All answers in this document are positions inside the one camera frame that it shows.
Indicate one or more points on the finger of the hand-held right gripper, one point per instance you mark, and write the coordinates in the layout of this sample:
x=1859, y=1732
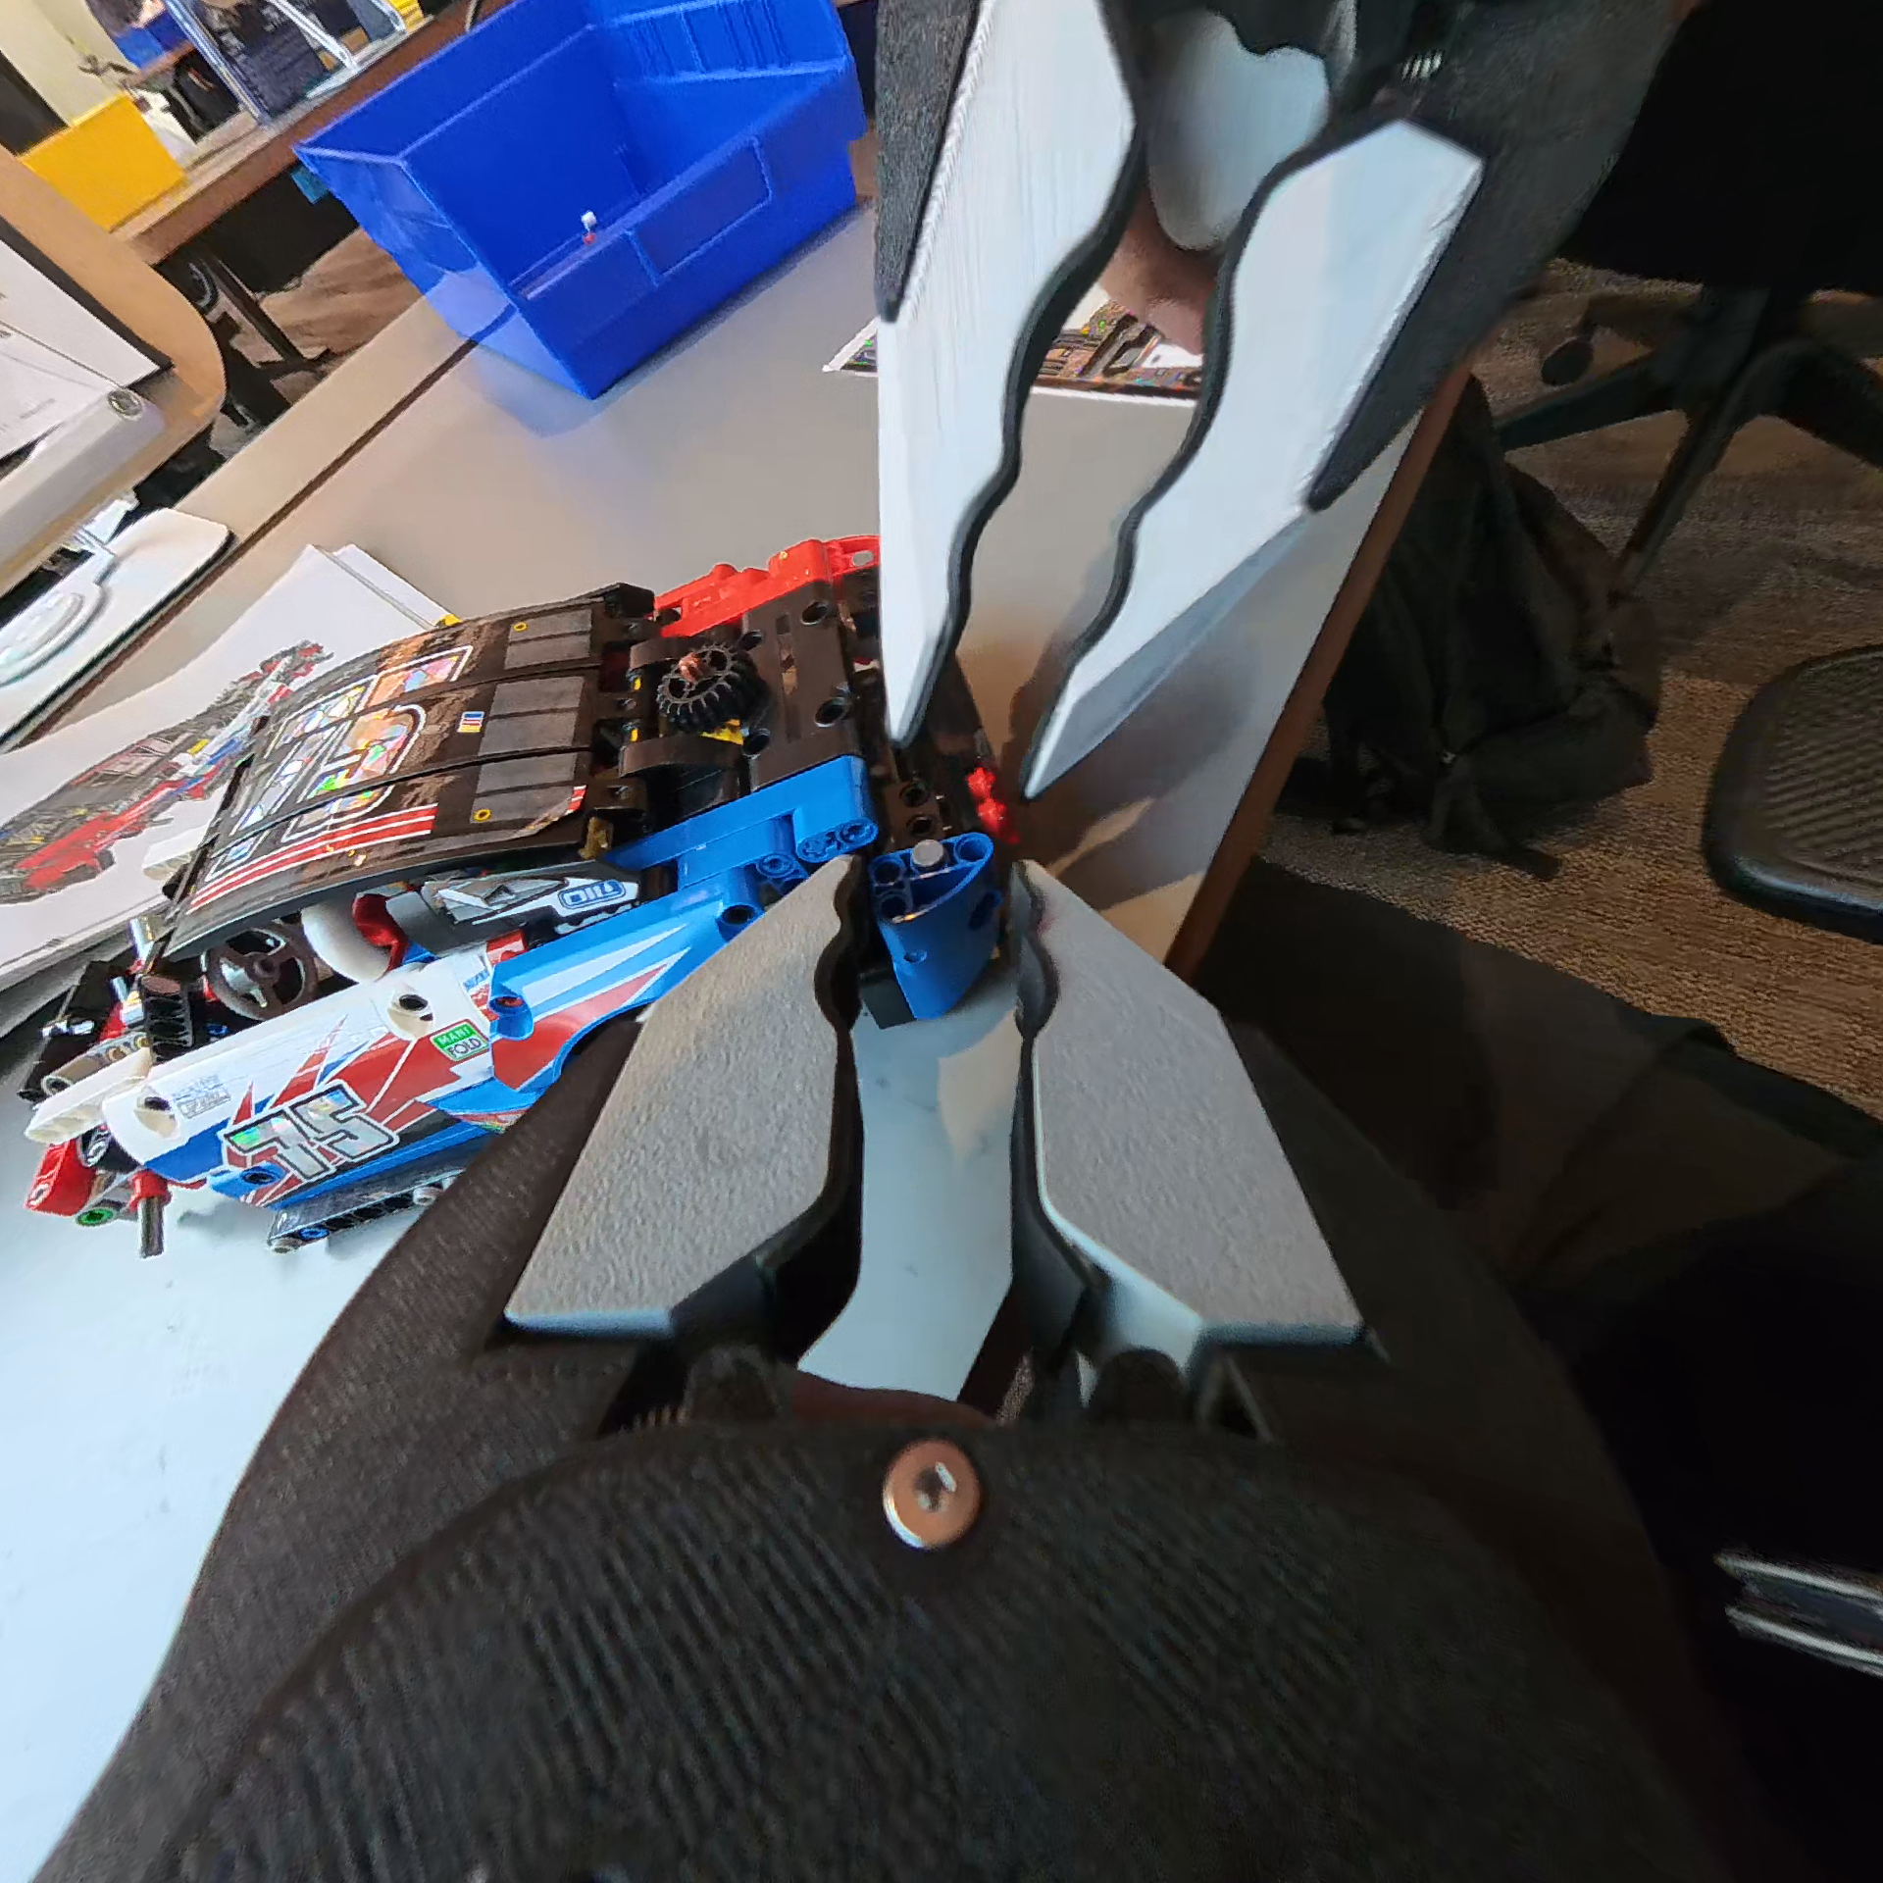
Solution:
x=987, y=267
x=1325, y=340

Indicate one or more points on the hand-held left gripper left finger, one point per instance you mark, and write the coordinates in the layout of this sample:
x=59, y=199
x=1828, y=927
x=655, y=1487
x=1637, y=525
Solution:
x=691, y=1162

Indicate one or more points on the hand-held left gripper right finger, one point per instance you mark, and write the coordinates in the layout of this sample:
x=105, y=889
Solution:
x=1179, y=1178

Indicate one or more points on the red blue black brick car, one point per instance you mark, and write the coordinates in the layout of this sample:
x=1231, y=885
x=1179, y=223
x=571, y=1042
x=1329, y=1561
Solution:
x=514, y=885

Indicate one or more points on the instruction booklet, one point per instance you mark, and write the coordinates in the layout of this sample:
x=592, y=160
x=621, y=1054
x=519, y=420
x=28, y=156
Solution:
x=221, y=707

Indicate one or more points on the grey desk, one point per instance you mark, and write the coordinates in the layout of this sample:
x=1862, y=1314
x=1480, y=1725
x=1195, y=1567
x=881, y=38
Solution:
x=89, y=1397

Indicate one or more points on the person's right hand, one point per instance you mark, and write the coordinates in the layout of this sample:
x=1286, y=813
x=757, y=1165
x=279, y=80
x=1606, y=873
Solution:
x=1162, y=289

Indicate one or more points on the holographic sticker sheet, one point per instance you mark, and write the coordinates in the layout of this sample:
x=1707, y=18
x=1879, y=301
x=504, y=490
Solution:
x=1089, y=362

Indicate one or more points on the black backpack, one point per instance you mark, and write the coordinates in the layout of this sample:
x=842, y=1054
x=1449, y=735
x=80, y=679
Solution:
x=1471, y=662

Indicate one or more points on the blue plastic bin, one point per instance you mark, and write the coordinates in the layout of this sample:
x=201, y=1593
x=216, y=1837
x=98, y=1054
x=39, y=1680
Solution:
x=620, y=176

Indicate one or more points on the black mesh chair seat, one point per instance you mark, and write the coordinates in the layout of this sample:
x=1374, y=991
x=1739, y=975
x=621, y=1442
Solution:
x=1811, y=795

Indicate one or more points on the clear badge clip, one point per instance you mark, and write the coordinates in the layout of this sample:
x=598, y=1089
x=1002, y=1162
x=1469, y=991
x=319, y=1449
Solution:
x=1811, y=1612

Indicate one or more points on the wooden document board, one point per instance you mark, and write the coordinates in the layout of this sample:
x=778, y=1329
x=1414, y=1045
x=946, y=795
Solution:
x=183, y=355

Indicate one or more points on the yellow storage bin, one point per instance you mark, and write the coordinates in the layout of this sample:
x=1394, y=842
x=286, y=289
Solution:
x=103, y=162

